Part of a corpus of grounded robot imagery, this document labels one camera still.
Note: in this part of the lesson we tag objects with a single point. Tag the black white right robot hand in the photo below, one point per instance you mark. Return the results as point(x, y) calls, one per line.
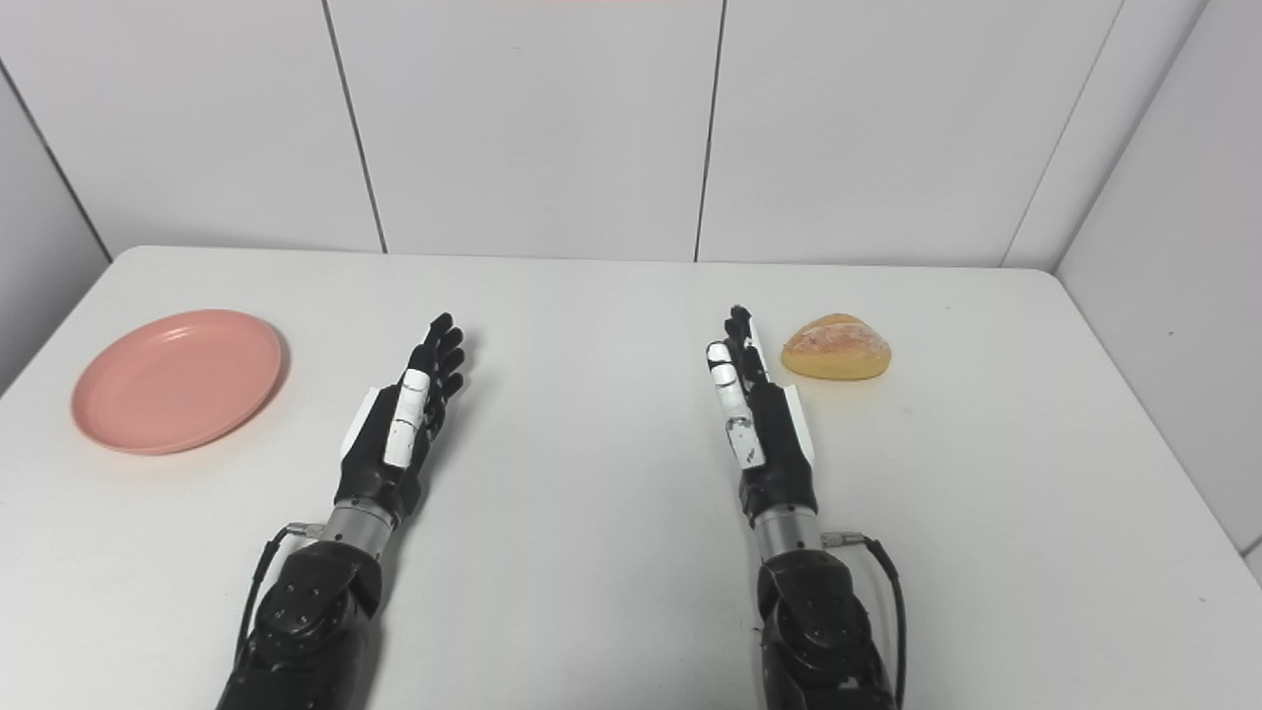
point(781, 454)

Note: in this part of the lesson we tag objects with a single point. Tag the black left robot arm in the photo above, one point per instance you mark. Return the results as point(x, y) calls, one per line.
point(308, 621)

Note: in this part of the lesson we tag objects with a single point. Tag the pink round plate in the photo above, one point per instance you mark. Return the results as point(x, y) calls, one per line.
point(177, 383)

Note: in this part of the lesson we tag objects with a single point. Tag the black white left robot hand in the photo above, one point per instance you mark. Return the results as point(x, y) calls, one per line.
point(380, 463)

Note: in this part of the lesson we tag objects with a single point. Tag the golden bread roll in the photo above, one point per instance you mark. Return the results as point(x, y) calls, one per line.
point(836, 350)

